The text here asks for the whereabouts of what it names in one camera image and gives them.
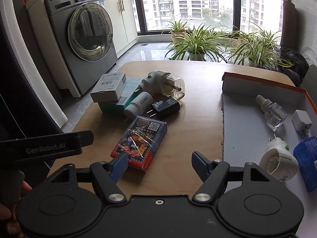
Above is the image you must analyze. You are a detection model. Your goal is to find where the black charger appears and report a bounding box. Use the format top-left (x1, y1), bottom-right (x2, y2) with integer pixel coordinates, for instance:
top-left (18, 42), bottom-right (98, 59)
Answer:
top-left (146, 96), bottom-right (180, 119)

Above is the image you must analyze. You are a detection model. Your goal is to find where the teal carton box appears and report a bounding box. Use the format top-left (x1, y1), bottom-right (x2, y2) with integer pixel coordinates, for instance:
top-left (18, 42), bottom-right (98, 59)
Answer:
top-left (98, 76), bottom-right (144, 116)

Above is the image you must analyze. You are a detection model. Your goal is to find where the red playing card box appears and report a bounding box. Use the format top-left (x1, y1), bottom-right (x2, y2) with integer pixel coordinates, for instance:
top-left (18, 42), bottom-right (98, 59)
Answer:
top-left (110, 115), bottom-right (167, 173)

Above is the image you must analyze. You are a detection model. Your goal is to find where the white pill bottle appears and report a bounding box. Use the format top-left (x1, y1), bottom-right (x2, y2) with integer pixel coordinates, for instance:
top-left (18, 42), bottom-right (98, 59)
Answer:
top-left (124, 92), bottom-right (154, 119)

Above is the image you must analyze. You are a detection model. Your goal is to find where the spider plant in white pot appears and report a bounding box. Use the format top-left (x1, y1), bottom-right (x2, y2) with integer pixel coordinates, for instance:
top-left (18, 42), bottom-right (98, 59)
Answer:
top-left (222, 23), bottom-right (294, 68)

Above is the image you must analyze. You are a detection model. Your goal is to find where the grey vaporizer with bottle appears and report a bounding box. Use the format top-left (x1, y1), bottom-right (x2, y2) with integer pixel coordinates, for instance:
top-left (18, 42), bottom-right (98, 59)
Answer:
top-left (136, 70), bottom-right (186, 101)

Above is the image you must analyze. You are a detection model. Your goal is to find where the white charger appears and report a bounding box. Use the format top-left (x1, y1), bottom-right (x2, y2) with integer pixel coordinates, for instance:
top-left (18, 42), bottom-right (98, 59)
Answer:
top-left (292, 110), bottom-right (313, 137)

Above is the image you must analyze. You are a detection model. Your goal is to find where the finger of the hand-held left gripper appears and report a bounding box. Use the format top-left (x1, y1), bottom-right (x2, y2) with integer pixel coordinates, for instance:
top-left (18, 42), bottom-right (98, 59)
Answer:
top-left (79, 130), bottom-right (95, 147)

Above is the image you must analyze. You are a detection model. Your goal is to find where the white carton box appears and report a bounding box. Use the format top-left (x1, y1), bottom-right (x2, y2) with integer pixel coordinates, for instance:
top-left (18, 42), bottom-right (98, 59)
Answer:
top-left (90, 71), bottom-right (127, 103)

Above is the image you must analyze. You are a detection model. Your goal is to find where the brown cardboard roll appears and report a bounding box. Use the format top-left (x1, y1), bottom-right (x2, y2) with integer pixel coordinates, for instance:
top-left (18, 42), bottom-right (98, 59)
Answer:
top-left (281, 0), bottom-right (296, 45)

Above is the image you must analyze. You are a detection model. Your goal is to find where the white wire fan guard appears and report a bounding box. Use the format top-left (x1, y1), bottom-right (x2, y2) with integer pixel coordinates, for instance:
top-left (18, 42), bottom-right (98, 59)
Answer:
top-left (303, 47), bottom-right (317, 66)

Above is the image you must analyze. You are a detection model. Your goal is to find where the cream laundry cabinet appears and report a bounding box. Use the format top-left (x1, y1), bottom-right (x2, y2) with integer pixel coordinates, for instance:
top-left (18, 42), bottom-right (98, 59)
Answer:
top-left (27, 0), bottom-right (138, 98)

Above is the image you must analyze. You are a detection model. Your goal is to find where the grey board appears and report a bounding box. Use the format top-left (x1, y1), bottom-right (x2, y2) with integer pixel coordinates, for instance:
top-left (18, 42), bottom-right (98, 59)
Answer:
top-left (300, 64), bottom-right (317, 92)

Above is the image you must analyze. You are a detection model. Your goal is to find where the silver washing machine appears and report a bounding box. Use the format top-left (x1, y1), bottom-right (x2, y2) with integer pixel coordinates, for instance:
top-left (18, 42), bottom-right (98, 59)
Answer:
top-left (44, 0), bottom-right (118, 97)

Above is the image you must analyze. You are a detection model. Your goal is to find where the orange and white cardboard box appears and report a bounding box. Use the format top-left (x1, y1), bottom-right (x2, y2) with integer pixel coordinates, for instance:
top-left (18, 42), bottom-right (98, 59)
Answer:
top-left (220, 72), bottom-right (317, 238)

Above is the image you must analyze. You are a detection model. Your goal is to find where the black bag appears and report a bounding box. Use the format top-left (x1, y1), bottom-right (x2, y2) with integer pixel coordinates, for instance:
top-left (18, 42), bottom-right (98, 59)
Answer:
top-left (279, 44), bottom-right (310, 83)

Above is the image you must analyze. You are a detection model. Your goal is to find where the large spider plant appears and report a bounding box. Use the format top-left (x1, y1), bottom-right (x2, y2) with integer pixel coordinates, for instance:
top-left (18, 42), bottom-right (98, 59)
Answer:
top-left (165, 26), bottom-right (233, 61)

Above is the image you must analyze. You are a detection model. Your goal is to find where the blue plastic box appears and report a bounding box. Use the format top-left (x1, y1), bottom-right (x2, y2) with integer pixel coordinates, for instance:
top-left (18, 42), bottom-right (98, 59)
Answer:
top-left (293, 136), bottom-right (317, 192)

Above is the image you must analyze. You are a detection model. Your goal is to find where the black window frame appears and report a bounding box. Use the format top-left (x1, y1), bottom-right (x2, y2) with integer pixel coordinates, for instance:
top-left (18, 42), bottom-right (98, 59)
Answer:
top-left (131, 0), bottom-right (290, 36)

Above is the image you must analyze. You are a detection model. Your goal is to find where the clear liquid refill bottle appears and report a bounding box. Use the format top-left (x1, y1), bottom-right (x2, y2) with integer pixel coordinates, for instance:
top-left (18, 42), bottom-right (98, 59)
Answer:
top-left (256, 95), bottom-right (288, 132)

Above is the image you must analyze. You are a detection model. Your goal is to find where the person's left hand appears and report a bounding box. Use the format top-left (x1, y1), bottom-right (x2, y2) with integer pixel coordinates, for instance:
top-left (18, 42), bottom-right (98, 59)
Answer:
top-left (0, 180), bottom-right (33, 238)

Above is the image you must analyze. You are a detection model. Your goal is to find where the spider plant in terracotta pot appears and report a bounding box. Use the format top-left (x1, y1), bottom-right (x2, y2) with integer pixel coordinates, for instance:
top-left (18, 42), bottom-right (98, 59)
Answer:
top-left (161, 19), bottom-right (196, 42)

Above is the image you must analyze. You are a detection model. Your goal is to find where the white plug-in vaporizer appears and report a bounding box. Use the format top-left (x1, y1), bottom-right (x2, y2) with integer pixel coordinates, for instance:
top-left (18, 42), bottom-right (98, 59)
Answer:
top-left (259, 134), bottom-right (299, 182)

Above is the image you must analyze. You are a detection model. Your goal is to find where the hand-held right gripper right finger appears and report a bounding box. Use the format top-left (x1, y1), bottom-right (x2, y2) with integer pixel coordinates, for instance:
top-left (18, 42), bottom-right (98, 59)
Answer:
top-left (192, 151), bottom-right (273, 203)

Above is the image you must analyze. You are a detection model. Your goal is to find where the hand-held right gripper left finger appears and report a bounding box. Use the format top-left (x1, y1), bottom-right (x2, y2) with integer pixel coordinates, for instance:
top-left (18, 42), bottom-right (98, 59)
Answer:
top-left (48, 152), bottom-right (129, 203)

